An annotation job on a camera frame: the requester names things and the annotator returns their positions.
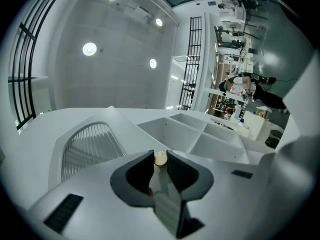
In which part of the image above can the small cream round object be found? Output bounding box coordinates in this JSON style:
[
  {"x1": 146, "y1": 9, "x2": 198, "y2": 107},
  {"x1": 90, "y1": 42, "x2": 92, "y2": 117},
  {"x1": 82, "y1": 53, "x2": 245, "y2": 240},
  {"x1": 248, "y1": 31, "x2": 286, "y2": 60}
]
[{"x1": 153, "y1": 150, "x2": 168, "y2": 167}]

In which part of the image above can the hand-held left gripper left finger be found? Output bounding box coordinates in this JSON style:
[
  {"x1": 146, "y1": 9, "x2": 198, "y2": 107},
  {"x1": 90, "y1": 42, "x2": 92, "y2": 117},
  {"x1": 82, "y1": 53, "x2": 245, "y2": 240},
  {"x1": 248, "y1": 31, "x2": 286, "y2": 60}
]
[{"x1": 27, "y1": 149, "x2": 176, "y2": 240}]

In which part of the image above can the black round stool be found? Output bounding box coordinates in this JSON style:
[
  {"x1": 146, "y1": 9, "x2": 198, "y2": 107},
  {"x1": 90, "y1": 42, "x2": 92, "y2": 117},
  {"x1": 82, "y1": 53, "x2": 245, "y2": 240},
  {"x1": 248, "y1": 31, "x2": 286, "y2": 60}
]
[{"x1": 264, "y1": 129, "x2": 284, "y2": 149}]

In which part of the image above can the white shelf unit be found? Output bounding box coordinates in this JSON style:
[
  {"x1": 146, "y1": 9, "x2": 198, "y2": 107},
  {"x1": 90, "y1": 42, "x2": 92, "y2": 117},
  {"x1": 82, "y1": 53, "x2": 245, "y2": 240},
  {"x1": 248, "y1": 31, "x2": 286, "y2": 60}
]
[{"x1": 136, "y1": 108, "x2": 266, "y2": 168}]

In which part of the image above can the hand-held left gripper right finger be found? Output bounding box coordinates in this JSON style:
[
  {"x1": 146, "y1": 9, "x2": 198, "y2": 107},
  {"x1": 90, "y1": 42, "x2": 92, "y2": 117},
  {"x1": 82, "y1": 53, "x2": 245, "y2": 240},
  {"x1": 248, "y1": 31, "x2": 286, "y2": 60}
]
[{"x1": 166, "y1": 130, "x2": 320, "y2": 240}]

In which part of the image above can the black window grille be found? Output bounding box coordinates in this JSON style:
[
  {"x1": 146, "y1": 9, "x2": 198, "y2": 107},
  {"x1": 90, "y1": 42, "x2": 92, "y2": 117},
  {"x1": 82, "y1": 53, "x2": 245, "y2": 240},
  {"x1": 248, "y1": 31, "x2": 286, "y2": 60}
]
[
  {"x1": 7, "y1": 0, "x2": 66, "y2": 132},
  {"x1": 178, "y1": 16, "x2": 203, "y2": 111}
]

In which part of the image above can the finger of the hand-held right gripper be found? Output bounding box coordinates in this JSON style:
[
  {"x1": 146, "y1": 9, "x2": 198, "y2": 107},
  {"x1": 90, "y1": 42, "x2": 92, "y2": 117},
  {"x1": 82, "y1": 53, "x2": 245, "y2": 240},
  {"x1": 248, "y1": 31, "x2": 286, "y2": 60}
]
[{"x1": 281, "y1": 51, "x2": 320, "y2": 140}]

